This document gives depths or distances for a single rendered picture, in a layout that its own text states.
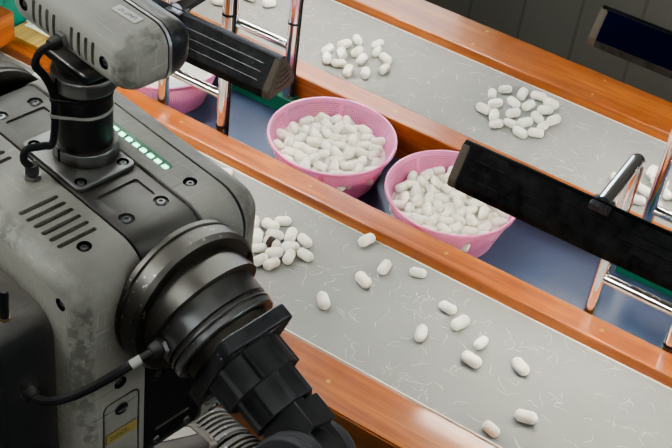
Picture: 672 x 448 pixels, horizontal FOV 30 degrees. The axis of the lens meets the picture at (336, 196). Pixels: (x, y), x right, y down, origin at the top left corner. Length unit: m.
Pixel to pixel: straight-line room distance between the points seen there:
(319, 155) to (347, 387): 0.64
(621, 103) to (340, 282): 0.88
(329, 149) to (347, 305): 0.45
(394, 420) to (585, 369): 0.38
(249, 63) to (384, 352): 0.54
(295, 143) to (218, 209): 1.27
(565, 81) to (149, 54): 1.78
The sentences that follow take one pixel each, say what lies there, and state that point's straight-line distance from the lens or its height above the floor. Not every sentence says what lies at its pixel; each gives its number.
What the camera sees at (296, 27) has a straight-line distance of 2.63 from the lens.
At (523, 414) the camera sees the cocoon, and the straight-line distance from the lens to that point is 2.08.
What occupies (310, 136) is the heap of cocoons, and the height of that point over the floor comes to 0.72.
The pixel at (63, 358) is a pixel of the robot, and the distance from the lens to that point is 1.28.
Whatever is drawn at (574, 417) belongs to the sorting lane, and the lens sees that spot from 2.13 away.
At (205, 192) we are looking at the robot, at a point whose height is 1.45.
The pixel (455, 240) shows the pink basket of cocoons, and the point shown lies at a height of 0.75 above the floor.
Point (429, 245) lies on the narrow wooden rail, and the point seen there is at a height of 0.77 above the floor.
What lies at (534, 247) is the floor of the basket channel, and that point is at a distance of 2.52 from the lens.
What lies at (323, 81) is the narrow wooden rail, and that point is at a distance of 2.71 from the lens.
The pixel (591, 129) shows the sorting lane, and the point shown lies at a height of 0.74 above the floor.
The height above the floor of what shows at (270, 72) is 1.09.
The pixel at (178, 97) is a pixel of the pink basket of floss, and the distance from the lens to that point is 2.67.
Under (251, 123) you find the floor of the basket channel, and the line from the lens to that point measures 2.71.
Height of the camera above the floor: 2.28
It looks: 39 degrees down
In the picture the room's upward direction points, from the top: 8 degrees clockwise
